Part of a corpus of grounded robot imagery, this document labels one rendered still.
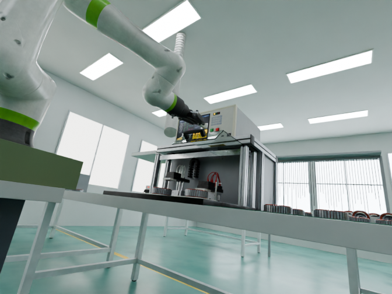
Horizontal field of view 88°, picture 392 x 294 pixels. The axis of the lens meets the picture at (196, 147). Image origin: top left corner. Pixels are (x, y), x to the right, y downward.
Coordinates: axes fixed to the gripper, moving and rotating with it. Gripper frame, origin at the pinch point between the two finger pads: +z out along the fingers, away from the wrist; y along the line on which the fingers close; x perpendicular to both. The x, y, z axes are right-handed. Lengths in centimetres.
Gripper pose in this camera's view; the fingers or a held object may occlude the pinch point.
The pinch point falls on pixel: (202, 124)
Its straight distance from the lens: 113.0
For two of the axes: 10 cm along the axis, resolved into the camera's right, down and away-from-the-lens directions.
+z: 6.0, 3.0, 7.4
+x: 1.2, -9.5, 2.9
